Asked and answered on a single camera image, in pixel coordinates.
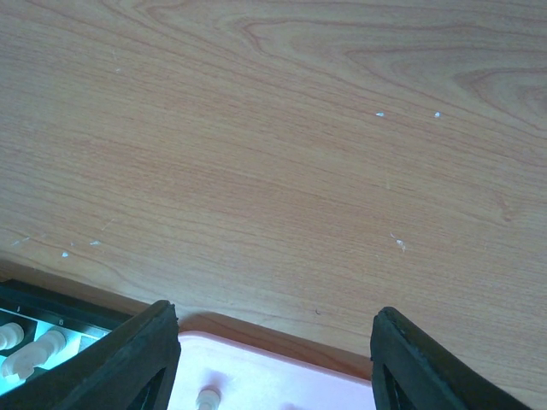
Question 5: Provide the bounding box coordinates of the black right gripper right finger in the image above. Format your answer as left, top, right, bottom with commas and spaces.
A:
370, 307, 529, 410

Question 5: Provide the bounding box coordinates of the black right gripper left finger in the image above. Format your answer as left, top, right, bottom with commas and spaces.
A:
1, 300, 180, 409

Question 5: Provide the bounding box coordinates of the white chess piece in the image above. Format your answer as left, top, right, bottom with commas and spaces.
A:
1, 330, 66, 383
196, 389, 221, 410
0, 322, 25, 351

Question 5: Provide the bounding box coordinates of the pink piece tray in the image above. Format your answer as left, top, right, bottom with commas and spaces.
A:
168, 313, 376, 409

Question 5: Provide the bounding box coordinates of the black white chessboard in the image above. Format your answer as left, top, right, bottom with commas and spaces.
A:
1, 279, 131, 395

